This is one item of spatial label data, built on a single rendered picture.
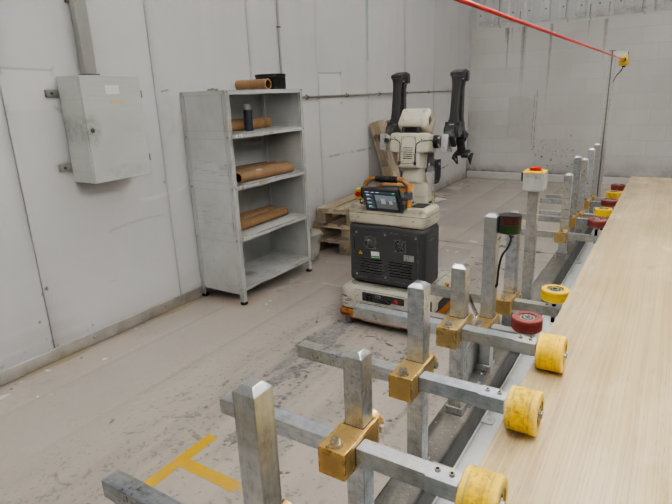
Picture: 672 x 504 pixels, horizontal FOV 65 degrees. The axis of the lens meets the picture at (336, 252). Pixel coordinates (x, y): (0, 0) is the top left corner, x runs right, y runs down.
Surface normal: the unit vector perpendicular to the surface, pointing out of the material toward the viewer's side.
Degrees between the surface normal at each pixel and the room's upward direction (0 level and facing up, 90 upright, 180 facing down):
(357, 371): 90
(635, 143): 90
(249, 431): 90
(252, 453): 90
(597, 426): 0
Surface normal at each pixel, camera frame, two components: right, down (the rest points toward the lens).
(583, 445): -0.04, -0.96
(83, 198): 0.85, 0.12
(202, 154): -0.53, 0.26
